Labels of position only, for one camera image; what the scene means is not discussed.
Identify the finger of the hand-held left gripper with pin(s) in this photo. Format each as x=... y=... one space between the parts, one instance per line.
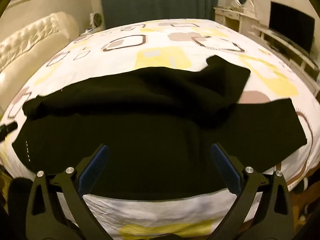
x=7 y=128

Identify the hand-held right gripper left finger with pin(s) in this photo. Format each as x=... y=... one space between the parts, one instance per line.
x=96 y=166

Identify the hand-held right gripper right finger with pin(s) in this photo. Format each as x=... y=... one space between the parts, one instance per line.
x=225 y=167

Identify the black pants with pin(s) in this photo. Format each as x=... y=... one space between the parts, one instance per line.
x=150 y=110

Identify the cream tufted headboard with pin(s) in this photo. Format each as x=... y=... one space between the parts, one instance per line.
x=37 y=37

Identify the white television cabinet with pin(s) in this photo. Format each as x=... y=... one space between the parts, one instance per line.
x=282 y=45

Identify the patterned white yellow bedsheet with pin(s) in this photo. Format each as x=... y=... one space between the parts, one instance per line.
x=162 y=42

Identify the small white fan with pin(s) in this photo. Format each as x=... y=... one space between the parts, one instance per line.
x=97 y=20

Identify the white vanity dresser with mirror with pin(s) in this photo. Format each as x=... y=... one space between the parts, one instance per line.
x=237 y=15

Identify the black flat television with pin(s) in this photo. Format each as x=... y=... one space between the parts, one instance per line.
x=291 y=25

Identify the dark teal curtain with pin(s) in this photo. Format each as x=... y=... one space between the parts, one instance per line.
x=150 y=0

